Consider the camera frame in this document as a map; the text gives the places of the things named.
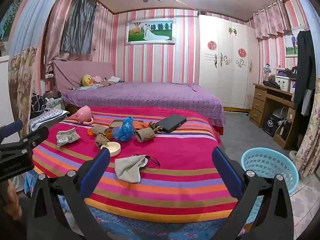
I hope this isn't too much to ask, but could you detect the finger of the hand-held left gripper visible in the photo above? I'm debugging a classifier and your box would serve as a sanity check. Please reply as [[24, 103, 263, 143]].
[[0, 126, 49, 153], [0, 120, 23, 142]]

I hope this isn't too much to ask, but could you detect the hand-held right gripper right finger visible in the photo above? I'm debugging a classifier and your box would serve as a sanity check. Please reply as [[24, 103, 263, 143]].
[[212, 147, 294, 240]]

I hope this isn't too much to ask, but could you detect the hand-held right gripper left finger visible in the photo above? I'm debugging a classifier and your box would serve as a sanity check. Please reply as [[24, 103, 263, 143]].
[[26, 147, 112, 240]]

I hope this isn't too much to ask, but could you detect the white round lid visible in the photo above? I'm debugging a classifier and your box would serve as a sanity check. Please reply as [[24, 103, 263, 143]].
[[100, 142, 121, 157]]

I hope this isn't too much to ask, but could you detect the brown paper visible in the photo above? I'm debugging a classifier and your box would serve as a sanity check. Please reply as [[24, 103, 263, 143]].
[[148, 121, 163, 133], [94, 133, 108, 148]]

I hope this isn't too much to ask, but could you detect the grey snack packet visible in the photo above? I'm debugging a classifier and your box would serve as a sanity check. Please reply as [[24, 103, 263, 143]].
[[56, 127, 81, 147]]

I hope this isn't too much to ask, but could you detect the grey cloth pouch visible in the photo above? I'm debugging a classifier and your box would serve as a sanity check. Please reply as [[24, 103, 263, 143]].
[[114, 154, 161, 183]]

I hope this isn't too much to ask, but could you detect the cardboard tube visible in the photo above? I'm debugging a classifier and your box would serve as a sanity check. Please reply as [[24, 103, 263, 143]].
[[91, 125, 110, 137], [134, 127, 156, 143]]

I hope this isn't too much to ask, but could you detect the light blue laundry basket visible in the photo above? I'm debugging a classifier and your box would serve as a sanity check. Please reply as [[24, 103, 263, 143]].
[[241, 148, 299, 224]]

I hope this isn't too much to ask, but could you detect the blue plastic bag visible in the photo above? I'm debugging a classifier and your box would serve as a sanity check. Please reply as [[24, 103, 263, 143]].
[[112, 116, 135, 142]]

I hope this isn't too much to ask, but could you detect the person's left hand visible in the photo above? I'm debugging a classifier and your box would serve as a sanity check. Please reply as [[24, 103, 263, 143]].
[[5, 180, 23, 220]]

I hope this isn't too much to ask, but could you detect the dotted white cloth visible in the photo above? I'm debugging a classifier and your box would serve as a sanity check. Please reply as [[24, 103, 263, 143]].
[[29, 109, 69, 130]]

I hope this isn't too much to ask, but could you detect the black white patterned bag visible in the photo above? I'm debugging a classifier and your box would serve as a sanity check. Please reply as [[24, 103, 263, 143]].
[[30, 92, 48, 117]]

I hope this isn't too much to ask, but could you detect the mixed clothes pile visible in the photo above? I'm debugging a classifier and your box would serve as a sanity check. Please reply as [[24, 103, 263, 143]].
[[44, 91, 63, 108]]

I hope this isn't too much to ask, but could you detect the pink mug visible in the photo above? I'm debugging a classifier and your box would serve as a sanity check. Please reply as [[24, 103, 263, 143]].
[[76, 106, 95, 125]]

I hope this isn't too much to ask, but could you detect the black paper bag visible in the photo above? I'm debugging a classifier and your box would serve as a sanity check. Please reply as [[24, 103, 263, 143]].
[[262, 114, 282, 137]]

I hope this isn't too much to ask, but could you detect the cardboard box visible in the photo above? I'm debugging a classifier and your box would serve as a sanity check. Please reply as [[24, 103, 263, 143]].
[[274, 120, 293, 148]]

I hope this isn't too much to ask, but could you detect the light blue pillow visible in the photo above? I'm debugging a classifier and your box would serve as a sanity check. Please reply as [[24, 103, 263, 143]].
[[73, 84, 100, 91]]

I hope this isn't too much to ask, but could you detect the blue floral bedsheet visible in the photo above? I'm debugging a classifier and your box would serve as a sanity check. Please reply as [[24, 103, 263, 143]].
[[24, 172, 263, 240]]

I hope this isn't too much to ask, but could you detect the pink covered headboard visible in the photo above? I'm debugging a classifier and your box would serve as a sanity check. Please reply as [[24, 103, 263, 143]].
[[52, 60, 115, 93]]

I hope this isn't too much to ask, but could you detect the black zip wallet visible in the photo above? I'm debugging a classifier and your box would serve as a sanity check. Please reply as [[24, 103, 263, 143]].
[[155, 114, 187, 133]]

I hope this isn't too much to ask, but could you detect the brown floral printed curtain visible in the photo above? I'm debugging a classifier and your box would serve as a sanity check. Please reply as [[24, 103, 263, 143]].
[[7, 0, 73, 140]]

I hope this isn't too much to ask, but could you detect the yellow duck plush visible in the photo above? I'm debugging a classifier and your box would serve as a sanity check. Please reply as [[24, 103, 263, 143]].
[[80, 74, 94, 87]]

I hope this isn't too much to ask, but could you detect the wooden desk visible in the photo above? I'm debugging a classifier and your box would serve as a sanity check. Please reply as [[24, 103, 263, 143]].
[[249, 83, 304, 150]]

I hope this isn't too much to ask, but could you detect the white fan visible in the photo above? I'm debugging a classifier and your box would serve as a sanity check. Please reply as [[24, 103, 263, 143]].
[[272, 107, 288, 125]]

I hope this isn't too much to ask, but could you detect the purple dotted bedspread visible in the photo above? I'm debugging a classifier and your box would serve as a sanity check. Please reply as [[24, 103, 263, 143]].
[[61, 82, 225, 128]]

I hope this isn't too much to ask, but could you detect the white wardrobe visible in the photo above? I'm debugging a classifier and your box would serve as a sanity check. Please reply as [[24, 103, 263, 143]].
[[199, 15, 260, 110]]

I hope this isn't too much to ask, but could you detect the dark clothes pile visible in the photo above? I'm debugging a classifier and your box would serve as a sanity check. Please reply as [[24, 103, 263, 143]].
[[262, 80, 282, 89]]

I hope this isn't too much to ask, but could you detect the white storage box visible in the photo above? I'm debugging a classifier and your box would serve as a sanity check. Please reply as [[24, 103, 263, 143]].
[[274, 76, 292, 92]]

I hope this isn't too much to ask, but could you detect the pink window curtain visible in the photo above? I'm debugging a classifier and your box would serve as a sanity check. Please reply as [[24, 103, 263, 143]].
[[45, 0, 110, 73]]

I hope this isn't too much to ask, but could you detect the desk lamp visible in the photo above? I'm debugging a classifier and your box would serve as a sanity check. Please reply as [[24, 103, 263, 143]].
[[262, 64, 272, 84]]

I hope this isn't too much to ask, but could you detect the grey window curtain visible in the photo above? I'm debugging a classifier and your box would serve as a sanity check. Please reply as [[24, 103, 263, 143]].
[[61, 0, 97, 55]]

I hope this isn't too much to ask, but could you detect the black hanging garment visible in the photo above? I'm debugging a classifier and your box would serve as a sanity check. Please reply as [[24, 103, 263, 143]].
[[294, 29, 317, 117]]

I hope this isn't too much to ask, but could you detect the small framed photo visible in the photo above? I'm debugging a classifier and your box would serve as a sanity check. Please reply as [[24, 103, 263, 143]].
[[284, 26, 304, 57]]

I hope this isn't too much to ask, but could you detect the framed wedding photo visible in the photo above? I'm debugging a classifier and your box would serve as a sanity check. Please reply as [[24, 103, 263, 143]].
[[125, 18, 176, 46]]

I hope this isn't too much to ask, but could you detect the pink floral valance curtain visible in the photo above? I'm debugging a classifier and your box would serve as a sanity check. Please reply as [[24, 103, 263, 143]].
[[253, 0, 292, 39]]

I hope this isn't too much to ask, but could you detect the green wall poster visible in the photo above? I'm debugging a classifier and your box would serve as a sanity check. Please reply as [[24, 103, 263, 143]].
[[0, 0, 24, 43]]

